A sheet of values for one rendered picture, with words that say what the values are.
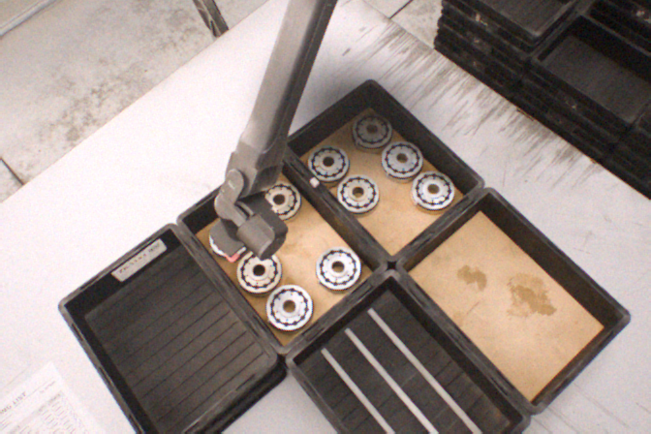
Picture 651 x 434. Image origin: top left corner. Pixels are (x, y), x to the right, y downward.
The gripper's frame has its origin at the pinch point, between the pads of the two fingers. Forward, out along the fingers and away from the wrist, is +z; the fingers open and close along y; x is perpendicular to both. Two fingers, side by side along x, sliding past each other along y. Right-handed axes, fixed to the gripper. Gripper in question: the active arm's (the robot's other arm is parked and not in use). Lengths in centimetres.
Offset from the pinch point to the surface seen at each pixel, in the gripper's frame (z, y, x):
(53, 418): 36, -57, 8
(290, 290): 20.6, 2.5, -7.3
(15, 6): 113, -3, 216
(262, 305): 23.5, -4.3, -5.3
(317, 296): 23.3, 6.5, -11.9
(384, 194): 23.8, 35.4, -2.6
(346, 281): 20.3, 13.4, -14.0
